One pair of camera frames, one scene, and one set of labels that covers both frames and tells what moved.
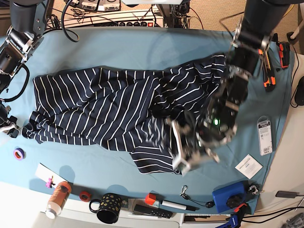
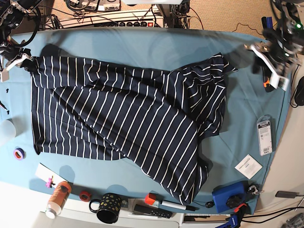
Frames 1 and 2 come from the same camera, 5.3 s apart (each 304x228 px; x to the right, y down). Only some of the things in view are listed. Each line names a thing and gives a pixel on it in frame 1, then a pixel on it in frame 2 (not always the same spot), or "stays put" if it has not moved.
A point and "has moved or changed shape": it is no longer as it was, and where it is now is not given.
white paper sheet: (44, 172) stays put
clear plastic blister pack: (265, 135) stays put
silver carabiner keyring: (256, 191) stays put
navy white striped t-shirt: (134, 112) has moved or changed shape
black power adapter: (288, 194) stays put
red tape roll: (85, 196) stays put
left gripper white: (6, 128) to (23, 60)
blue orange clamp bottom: (235, 220) stays put
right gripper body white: (182, 164) to (261, 48)
